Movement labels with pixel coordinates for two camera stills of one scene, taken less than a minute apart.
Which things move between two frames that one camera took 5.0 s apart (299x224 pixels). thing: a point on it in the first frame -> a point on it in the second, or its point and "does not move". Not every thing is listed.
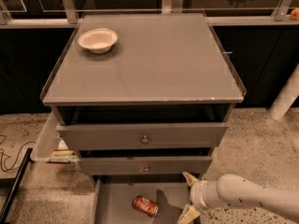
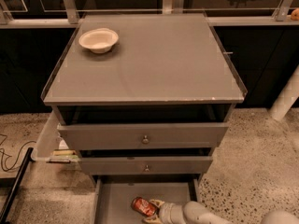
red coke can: [146, 205] does not move
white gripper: [196, 194] -> [169, 211]
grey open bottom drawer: [113, 196] does not move
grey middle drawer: [146, 165] does not move
